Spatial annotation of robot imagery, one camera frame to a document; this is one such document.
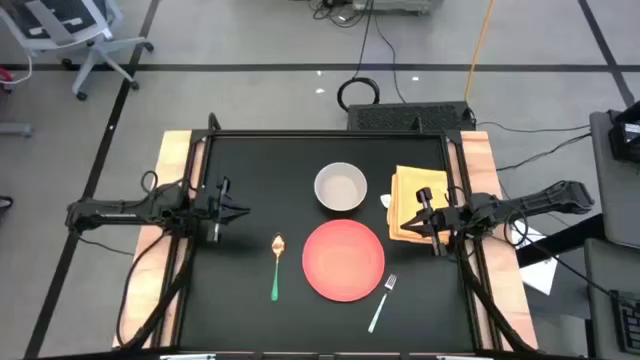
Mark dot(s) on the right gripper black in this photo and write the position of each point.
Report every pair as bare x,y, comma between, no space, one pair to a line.
434,220

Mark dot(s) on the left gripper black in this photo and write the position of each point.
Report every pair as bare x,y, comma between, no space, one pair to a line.
221,210

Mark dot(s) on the red-orange plate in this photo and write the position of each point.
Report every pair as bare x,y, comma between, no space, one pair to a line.
343,260

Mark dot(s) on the grey-white bowl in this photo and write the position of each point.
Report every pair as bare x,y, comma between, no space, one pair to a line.
340,187

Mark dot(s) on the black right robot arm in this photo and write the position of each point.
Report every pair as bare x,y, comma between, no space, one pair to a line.
540,202

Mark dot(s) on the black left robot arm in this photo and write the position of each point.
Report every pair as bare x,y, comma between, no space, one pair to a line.
115,212

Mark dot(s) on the white napkin tag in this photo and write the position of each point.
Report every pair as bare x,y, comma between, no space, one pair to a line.
385,201

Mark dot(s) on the folded yellow cloth napkin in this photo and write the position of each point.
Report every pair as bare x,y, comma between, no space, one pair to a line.
410,180

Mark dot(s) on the black perforated computer case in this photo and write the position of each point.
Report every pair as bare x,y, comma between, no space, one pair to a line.
400,117

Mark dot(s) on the printed white paper sheet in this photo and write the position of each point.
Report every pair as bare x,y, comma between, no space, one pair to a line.
532,240

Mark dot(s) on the plain white paper sheet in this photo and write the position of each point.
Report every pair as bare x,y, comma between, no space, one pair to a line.
540,277

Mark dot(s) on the black support beam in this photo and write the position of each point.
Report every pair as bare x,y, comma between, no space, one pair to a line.
565,240

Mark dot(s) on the grey desk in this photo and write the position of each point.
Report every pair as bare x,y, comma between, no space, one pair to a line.
612,200
602,310

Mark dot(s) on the black desk device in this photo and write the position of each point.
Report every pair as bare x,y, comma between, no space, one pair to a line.
625,137

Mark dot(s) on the grey equipment box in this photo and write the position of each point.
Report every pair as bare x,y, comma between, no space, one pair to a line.
395,5

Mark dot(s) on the black keyboard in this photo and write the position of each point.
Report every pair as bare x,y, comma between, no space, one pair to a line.
627,322

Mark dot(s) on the grey office chair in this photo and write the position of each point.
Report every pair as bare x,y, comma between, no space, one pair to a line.
55,20

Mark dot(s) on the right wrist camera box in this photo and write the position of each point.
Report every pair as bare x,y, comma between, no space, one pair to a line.
450,218

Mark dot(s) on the black metal table frame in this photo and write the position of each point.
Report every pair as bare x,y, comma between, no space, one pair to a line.
325,133

